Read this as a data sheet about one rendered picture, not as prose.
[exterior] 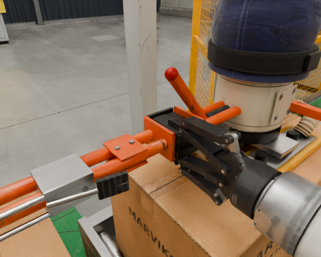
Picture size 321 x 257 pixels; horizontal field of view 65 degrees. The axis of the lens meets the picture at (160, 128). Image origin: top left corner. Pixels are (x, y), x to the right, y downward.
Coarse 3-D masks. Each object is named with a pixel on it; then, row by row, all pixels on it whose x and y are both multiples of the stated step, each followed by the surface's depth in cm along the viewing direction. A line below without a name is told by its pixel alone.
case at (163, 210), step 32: (320, 128) 75; (160, 160) 62; (320, 160) 62; (128, 192) 60; (160, 192) 52; (192, 192) 52; (128, 224) 68; (160, 224) 51; (192, 224) 45; (224, 224) 45; (128, 256) 78; (160, 256) 57; (192, 256) 45; (224, 256) 40; (256, 256) 47; (288, 256) 70
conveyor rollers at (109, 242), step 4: (104, 232) 90; (108, 232) 92; (100, 236) 89; (104, 236) 89; (108, 236) 89; (104, 240) 88; (108, 240) 87; (112, 240) 88; (108, 244) 86; (112, 244) 86; (116, 244) 87; (108, 248) 85; (112, 248) 85; (116, 248) 85; (112, 252) 84; (116, 252) 83; (120, 252) 84; (116, 256) 82; (120, 256) 82
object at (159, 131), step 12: (168, 108) 51; (180, 108) 50; (144, 120) 47; (204, 120) 46; (156, 132) 45; (168, 132) 42; (168, 144) 43; (180, 144) 44; (192, 144) 46; (168, 156) 45; (180, 156) 44
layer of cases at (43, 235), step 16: (32, 192) 108; (0, 208) 101; (16, 224) 94; (48, 224) 94; (16, 240) 88; (32, 240) 88; (48, 240) 88; (0, 256) 83; (16, 256) 83; (32, 256) 83; (48, 256) 83; (64, 256) 83
